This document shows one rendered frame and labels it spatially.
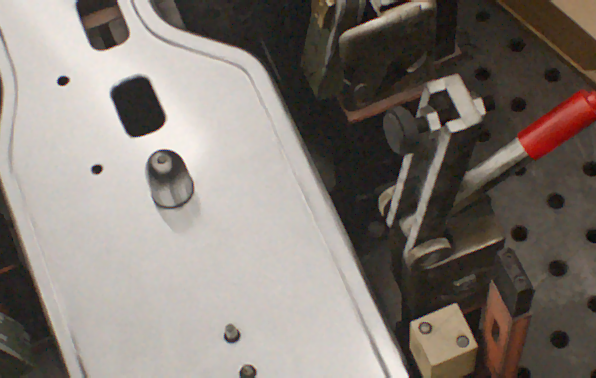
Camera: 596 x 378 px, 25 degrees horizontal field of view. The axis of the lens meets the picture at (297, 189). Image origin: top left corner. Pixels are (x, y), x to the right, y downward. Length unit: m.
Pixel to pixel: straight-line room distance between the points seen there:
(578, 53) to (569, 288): 0.24
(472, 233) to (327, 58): 0.18
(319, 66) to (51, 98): 0.21
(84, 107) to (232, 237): 0.16
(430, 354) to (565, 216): 0.47
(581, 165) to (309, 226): 0.43
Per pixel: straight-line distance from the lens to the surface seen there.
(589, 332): 1.27
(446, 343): 0.87
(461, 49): 1.39
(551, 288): 1.28
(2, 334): 0.95
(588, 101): 0.86
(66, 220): 1.00
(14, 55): 1.08
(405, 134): 0.76
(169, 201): 0.98
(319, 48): 1.00
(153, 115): 1.18
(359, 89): 1.03
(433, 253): 0.89
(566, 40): 1.37
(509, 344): 0.82
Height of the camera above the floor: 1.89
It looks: 64 degrees down
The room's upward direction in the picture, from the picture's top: 9 degrees counter-clockwise
